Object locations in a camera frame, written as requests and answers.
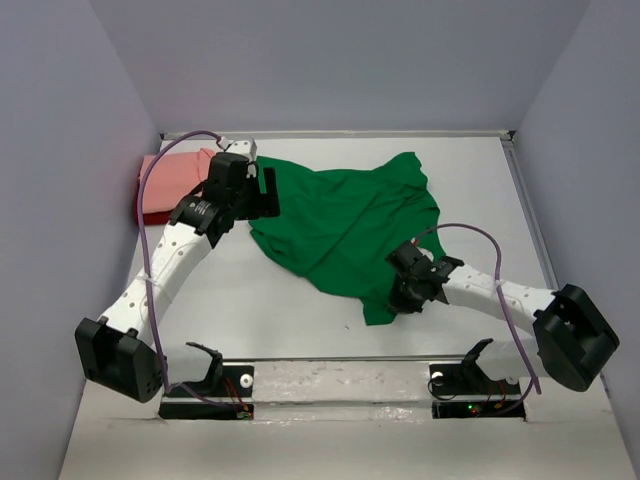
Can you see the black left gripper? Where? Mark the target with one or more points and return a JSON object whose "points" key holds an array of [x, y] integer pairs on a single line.
{"points": [[266, 205]]}

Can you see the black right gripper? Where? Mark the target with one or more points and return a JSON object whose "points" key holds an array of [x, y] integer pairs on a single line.
{"points": [[398, 303]]}

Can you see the green t shirt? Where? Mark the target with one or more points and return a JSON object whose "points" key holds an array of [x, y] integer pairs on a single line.
{"points": [[337, 226]]}

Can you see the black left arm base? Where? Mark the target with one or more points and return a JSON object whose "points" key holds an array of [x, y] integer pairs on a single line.
{"points": [[231, 399]]}

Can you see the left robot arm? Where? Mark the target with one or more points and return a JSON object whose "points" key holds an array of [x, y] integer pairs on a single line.
{"points": [[121, 350]]}

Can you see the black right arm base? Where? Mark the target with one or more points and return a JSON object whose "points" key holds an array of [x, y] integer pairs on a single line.
{"points": [[462, 391]]}

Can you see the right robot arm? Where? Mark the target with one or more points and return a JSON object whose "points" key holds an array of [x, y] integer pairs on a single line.
{"points": [[568, 339]]}

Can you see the pink t shirt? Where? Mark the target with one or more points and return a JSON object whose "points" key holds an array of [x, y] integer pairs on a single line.
{"points": [[173, 177]]}

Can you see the dark red t shirt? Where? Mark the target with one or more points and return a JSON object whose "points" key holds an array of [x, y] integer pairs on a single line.
{"points": [[147, 218]]}

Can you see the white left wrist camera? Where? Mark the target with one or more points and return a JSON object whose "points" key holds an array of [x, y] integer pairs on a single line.
{"points": [[243, 147]]}

